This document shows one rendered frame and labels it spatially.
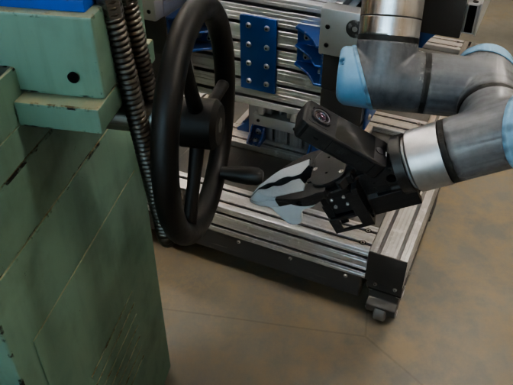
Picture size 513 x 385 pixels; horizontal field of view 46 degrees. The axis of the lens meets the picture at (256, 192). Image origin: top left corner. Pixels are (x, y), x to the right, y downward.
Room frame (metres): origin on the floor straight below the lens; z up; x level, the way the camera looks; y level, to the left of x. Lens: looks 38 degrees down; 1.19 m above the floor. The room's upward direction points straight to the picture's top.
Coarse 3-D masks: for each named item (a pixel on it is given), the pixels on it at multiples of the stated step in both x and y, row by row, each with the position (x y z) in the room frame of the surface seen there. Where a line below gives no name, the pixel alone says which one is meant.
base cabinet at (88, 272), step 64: (64, 192) 0.61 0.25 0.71; (128, 192) 0.78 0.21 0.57; (64, 256) 0.57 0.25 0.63; (128, 256) 0.74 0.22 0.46; (0, 320) 0.43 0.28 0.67; (64, 320) 0.53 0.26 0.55; (128, 320) 0.70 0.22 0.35; (0, 384) 0.43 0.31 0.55; (64, 384) 0.49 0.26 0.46; (128, 384) 0.66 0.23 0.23
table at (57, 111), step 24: (0, 72) 0.56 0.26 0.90; (0, 96) 0.54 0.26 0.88; (24, 96) 0.57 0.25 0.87; (48, 96) 0.57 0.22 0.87; (72, 96) 0.57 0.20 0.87; (120, 96) 0.60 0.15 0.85; (0, 120) 0.53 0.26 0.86; (24, 120) 0.55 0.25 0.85; (48, 120) 0.55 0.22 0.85; (72, 120) 0.54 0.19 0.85; (96, 120) 0.54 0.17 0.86
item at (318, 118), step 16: (304, 112) 0.59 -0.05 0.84; (320, 112) 0.59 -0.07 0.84; (304, 128) 0.57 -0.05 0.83; (320, 128) 0.57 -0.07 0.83; (336, 128) 0.59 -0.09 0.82; (352, 128) 0.60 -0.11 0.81; (320, 144) 0.57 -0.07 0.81; (336, 144) 0.57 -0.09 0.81; (352, 144) 0.57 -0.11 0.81; (368, 144) 0.58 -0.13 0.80; (384, 144) 0.60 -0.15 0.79; (352, 160) 0.57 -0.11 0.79; (368, 160) 0.56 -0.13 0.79; (384, 160) 0.57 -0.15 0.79
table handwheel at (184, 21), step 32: (192, 0) 0.62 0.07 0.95; (192, 32) 0.57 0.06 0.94; (224, 32) 0.71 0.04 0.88; (160, 64) 0.53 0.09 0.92; (224, 64) 0.73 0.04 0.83; (160, 96) 0.51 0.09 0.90; (192, 96) 0.58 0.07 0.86; (224, 96) 0.72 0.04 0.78; (128, 128) 0.61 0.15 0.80; (160, 128) 0.49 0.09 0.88; (192, 128) 0.58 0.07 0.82; (224, 128) 0.71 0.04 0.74; (160, 160) 0.48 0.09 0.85; (192, 160) 0.58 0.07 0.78; (224, 160) 0.68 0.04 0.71; (160, 192) 0.47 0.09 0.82; (192, 192) 0.56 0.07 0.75; (160, 224) 0.48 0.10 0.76; (192, 224) 0.53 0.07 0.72
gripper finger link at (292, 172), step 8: (288, 168) 0.64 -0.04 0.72; (296, 168) 0.63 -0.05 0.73; (304, 168) 0.62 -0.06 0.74; (272, 176) 0.64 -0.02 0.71; (280, 176) 0.63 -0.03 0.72; (288, 176) 0.62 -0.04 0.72; (296, 176) 0.62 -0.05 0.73; (304, 176) 0.62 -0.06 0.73; (264, 184) 0.63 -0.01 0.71; (272, 184) 0.62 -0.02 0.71; (280, 184) 0.62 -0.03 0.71
